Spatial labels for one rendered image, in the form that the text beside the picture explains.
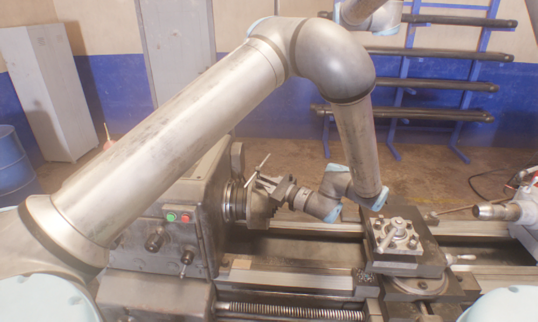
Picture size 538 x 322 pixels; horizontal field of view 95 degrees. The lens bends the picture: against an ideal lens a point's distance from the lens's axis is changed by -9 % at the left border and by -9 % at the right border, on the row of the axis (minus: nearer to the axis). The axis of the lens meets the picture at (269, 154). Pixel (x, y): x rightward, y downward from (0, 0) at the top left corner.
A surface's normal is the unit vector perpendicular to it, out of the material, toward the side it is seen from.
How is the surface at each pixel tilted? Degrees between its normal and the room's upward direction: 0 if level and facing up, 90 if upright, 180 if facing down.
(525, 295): 5
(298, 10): 90
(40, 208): 24
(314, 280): 36
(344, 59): 73
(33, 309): 5
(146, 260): 90
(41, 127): 90
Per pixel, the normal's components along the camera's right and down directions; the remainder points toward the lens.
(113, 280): -0.05, -0.49
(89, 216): 0.48, -0.04
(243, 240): 0.00, -0.88
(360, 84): 0.31, 0.52
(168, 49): -0.09, 0.47
